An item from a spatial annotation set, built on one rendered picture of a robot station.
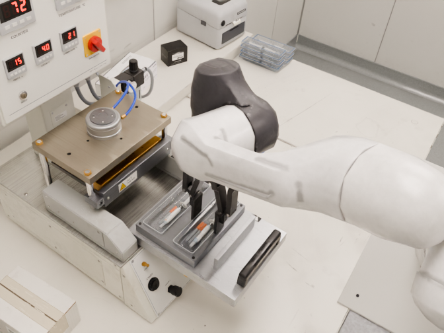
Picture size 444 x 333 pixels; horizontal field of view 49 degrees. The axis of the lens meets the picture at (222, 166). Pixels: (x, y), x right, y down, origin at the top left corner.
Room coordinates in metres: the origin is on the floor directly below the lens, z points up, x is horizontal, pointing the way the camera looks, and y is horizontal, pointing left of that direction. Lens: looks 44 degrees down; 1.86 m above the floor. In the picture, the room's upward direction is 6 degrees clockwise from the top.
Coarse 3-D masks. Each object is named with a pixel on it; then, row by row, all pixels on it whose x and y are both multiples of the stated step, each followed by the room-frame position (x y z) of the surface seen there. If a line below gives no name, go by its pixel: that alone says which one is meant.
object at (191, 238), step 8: (208, 208) 0.72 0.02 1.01; (216, 208) 0.73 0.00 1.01; (200, 216) 0.70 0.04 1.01; (208, 216) 0.70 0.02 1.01; (192, 224) 0.67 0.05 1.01; (200, 224) 0.68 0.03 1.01; (208, 224) 0.68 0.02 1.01; (184, 232) 0.65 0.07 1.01; (192, 232) 0.65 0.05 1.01; (200, 232) 0.65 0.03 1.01; (208, 232) 0.66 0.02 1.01; (176, 240) 0.62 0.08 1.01; (184, 240) 0.63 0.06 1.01; (192, 240) 0.63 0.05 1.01; (200, 240) 0.63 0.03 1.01; (192, 248) 0.61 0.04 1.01
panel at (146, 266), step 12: (144, 252) 0.65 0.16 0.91; (132, 264) 0.61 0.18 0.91; (144, 264) 0.63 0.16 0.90; (156, 264) 0.65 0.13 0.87; (144, 276) 0.62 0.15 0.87; (156, 276) 0.63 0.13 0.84; (168, 276) 0.65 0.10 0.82; (180, 276) 0.68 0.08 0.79; (144, 288) 0.60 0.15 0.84; (156, 300) 0.60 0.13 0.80; (168, 300) 0.62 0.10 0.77; (156, 312) 0.58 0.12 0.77
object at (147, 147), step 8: (144, 144) 0.86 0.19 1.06; (152, 144) 0.86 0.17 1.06; (136, 152) 0.83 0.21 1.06; (144, 152) 0.83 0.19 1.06; (128, 160) 0.80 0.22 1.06; (136, 160) 0.81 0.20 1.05; (112, 168) 0.77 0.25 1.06; (120, 168) 0.77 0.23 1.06; (72, 176) 0.76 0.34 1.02; (104, 176) 0.74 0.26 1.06; (112, 176) 0.74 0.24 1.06; (96, 184) 0.72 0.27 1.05; (104, 184) 0.72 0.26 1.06; (96, 192) 0.72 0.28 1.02
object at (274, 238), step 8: (272, 232) 0.67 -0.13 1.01; (280, 232) 0.67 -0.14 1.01; (272, 240) 0.65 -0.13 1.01; (264, 248) 0.62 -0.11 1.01; (256, 256) 0.60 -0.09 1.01; (264, 256) 0.61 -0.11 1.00; (248, 264) 0.58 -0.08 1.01; (256, 264) 0.58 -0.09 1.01; (240, 272) 0.56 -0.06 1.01; (248, 272) 0.56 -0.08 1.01; (240, 280) 0.55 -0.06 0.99
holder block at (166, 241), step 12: (204, 204) 0.74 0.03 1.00; (240, 204) 0.76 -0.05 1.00; (144, 216) 0.69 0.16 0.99; (144, 228) 0.66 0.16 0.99; (180, 228) 0.67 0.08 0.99; (228, 228) 0.69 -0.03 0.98; (156, 240) 0.64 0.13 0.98; (168, 240) 0.63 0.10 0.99; (216, 240) 0.65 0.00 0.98; (180, 252) 0.60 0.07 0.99; (204, 252) 0.61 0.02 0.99; (192, 264) 0.58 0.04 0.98
